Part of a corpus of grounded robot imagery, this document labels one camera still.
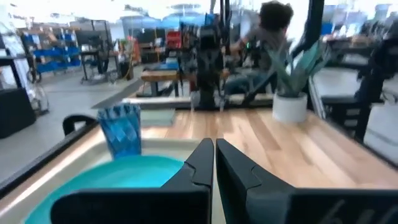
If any green plant in white pot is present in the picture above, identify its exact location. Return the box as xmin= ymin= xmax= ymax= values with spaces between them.
xmin=266 ymin=39 xmax=331 ymax=124

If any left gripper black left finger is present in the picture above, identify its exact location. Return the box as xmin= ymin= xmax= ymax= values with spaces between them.
xmin=50 ymin=138 xmax=215 ymax=224

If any green notebook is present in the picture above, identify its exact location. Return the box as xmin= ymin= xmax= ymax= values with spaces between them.
xmin=139 ymin=108 xmax=177 ymax=128

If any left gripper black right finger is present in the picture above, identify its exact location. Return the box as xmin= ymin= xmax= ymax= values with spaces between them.
xmin=215 ymin=138 xmax=398 ymax=224

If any dark metal side table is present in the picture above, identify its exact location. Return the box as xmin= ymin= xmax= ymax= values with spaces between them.
xmin=322 ymin=27 xmax=398 ymax=144

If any black metal table frame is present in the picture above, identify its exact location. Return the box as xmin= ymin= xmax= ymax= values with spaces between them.
xmin=0 ymin=0 xmax=398 ymax=200

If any black frame clamp handle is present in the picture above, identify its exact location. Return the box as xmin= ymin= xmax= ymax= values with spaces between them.
xmin=62 ymin=114 xmax=98 ymax=137

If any black cabinet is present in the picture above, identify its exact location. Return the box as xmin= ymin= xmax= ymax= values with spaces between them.
xmin=0 ymin=55 xmax=37 ymax=140

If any person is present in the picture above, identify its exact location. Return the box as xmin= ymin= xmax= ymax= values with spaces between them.
xmin=223 ymin=0 xmax=295 ymax=98

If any shelf with blue bins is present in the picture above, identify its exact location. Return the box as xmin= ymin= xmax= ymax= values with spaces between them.
xmin=20 ymin=27 xmax=82 ymax=76

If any beige plastic tray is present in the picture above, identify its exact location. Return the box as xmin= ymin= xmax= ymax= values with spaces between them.
xmin=0 ymin=138 xmax=226 ymax=224

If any teal round plate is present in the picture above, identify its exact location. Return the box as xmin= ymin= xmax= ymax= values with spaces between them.
xmin=24 ymin=154 xmax=185 ymax=224

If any wooden workbench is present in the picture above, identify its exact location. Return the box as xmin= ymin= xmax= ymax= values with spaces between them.
xmin=141 ymin=69 xmax=200 ymax=98

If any blue ribbed cup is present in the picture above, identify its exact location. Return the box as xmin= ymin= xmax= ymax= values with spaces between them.
xmin=96 ymin=103 xmax=142 ymax=160

